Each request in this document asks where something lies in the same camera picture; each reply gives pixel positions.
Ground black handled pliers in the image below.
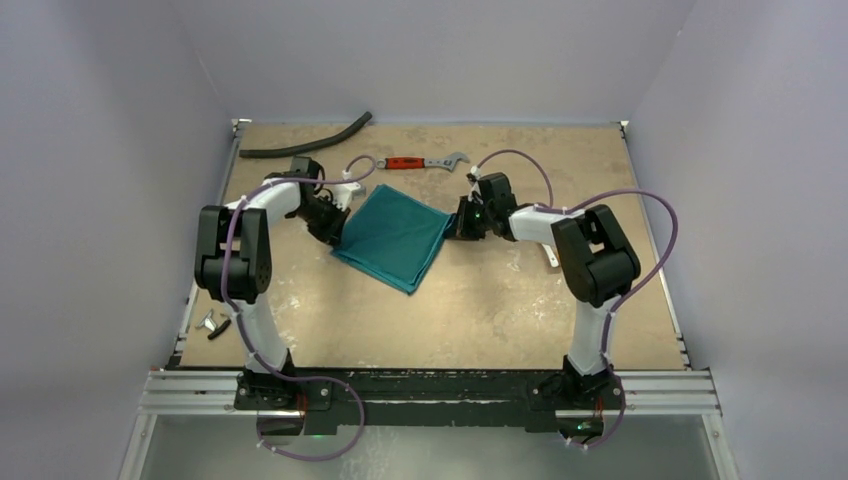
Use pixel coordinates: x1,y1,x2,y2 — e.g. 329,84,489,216
194,309,232,341

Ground aluminium rail frame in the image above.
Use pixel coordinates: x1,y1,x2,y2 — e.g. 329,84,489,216
119,119,740,480

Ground black foam hose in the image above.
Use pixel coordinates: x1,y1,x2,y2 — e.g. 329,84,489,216
239,111,374,160

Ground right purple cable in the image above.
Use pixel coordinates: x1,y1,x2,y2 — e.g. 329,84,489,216
468,148,680,452

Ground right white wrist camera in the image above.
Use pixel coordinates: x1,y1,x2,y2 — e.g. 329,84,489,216
467,166,483,205

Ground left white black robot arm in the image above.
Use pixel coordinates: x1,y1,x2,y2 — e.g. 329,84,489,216
194,156,362,409

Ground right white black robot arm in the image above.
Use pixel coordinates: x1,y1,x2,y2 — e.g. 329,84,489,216
446,173,641,407

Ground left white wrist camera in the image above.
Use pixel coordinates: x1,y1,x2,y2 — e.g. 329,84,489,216
329,182,367,211

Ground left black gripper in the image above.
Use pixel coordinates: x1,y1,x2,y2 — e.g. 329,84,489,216
291,196,350,250

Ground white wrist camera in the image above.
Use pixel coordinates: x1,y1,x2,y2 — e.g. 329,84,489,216
329,182,367,211
467,166,483,205

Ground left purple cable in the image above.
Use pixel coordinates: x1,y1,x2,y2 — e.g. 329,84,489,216
219,154,379,464

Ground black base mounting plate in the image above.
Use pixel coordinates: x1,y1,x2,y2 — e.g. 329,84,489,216
234,367,624,437

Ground red handled adjustable wrench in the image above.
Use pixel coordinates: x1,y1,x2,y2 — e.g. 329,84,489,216
377,152,470,172

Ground purple cable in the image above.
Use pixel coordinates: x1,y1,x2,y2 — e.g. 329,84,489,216
219,154,379,464
468,148,680,452

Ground teal cloth napkin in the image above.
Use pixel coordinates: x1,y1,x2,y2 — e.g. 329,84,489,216
332,184,454,295

